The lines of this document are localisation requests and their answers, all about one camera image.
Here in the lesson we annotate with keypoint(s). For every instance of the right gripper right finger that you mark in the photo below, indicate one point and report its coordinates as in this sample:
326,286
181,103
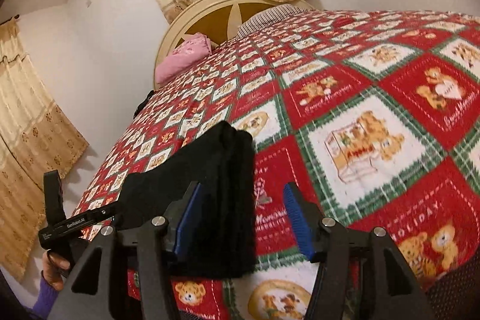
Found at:
388,286

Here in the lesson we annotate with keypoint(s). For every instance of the striped pillow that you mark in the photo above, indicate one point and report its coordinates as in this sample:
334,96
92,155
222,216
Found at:
267,18

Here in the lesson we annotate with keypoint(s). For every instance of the beige curtain side window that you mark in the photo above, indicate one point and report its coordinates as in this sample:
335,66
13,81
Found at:
36,137

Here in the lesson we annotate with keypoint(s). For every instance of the red patchwork teddy bedspread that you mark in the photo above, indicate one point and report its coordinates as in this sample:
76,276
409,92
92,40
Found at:
374,115

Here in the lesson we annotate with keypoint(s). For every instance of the purple sleeve forearm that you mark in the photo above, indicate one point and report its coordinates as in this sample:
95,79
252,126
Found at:
45,301

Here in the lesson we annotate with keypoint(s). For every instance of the pink folded blanket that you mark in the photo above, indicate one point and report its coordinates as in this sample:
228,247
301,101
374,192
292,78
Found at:
182,57

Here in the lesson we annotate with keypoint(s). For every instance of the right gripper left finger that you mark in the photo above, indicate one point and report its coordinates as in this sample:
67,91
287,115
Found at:
124,274

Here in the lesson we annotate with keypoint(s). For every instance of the black pants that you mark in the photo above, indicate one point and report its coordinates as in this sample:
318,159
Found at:
222,160

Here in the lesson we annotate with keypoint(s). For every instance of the black object at bedside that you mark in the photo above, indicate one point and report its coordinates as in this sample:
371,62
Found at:
143,104

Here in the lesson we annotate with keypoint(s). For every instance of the cream wooden headboard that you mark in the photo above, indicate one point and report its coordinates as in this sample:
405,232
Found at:
217,20

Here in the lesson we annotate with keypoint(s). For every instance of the person left hand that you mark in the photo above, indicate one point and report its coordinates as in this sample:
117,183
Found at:
52,267

